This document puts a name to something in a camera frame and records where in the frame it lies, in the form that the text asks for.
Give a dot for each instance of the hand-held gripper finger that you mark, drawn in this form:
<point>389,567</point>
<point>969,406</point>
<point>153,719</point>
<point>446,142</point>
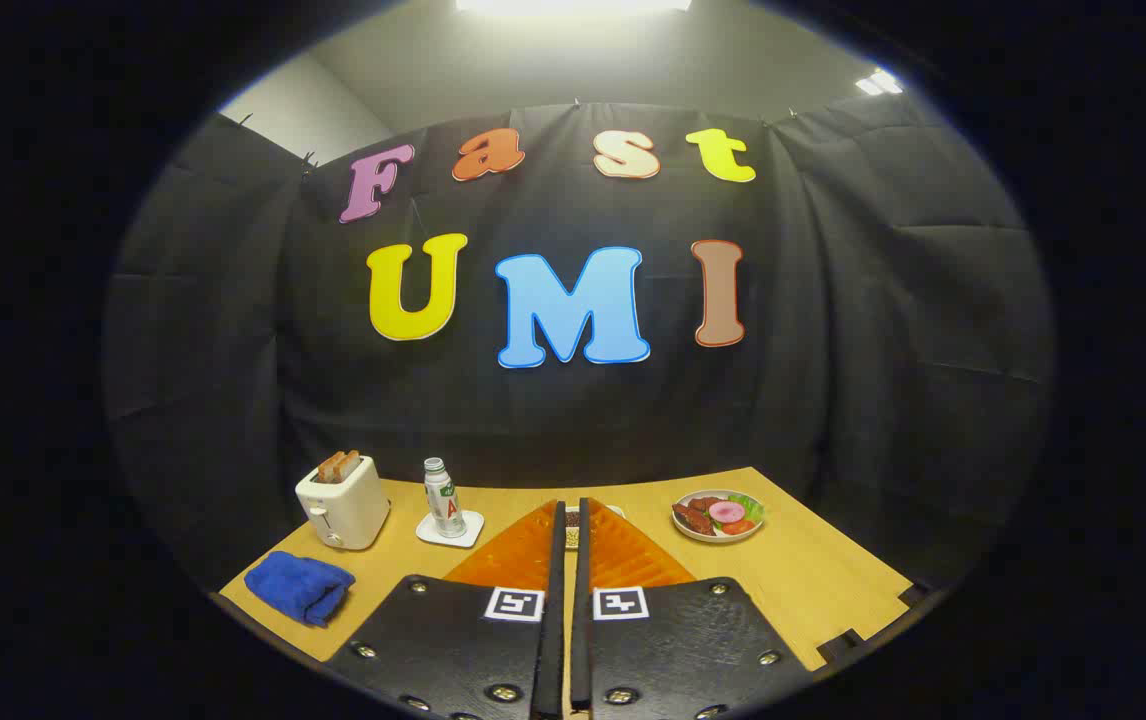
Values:
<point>581,560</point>
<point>557,560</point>

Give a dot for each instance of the white divided snack tray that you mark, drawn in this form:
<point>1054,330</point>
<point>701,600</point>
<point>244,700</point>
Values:
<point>572,537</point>

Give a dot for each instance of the small white drink bottle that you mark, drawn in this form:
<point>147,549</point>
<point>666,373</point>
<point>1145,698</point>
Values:
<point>443,500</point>

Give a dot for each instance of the white square coaster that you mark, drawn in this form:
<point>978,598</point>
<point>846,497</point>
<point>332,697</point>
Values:
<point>431,530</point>

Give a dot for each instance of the white plate with food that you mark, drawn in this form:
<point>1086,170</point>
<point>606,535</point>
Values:
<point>718,515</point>

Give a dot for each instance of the white toaster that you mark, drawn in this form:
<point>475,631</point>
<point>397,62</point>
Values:
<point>348,510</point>

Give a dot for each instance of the brown toast slices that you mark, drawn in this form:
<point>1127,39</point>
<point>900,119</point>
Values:
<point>337,466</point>

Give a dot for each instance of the blue folded towel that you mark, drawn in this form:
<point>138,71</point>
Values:
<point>298,585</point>

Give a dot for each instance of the ceiling light panel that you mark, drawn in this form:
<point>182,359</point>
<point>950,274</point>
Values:
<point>879,82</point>

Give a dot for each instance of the black table bracket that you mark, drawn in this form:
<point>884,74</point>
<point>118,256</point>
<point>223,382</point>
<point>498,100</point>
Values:
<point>838,645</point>
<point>917,592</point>

